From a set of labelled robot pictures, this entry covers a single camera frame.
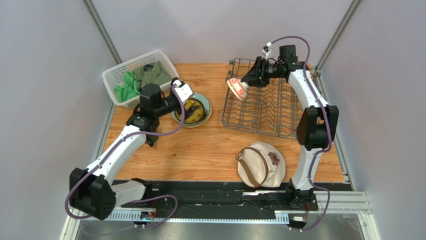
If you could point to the bright green cloth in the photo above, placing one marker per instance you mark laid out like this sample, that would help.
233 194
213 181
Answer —
129 89

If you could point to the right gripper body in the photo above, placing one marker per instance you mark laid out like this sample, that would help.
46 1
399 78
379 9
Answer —
259 71

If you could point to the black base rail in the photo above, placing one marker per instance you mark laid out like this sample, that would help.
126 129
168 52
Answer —
213 200

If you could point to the yellow patterned black-rim plate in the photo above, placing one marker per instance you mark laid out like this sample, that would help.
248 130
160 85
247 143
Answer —
196 118

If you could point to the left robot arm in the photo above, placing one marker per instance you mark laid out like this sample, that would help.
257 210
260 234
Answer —
92 192

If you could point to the light green flower plate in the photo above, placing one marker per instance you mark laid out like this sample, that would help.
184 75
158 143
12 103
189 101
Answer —
203 99

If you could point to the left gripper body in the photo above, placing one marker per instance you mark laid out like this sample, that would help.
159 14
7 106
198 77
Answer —
173 106

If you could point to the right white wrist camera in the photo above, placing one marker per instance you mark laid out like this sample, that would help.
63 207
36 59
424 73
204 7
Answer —
267 51

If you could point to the cream bucket hat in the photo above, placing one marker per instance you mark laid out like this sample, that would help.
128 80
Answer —
261 165

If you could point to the white plastic basket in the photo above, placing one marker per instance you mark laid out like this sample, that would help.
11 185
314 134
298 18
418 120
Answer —
114 76

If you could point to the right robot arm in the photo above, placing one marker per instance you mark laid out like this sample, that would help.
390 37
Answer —
317 126

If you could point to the grey wire dish rack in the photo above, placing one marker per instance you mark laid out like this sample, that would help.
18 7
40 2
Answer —
274 110

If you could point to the cream bird plate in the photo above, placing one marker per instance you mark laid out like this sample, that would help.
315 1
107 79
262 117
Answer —
194 125

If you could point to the dark green mug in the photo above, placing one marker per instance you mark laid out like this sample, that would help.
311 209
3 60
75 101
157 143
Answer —
151 141

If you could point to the red white ceramic bowl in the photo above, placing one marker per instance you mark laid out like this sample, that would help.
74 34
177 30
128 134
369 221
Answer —
238 88

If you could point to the olive green cloth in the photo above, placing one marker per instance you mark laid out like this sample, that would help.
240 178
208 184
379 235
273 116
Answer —
153 73

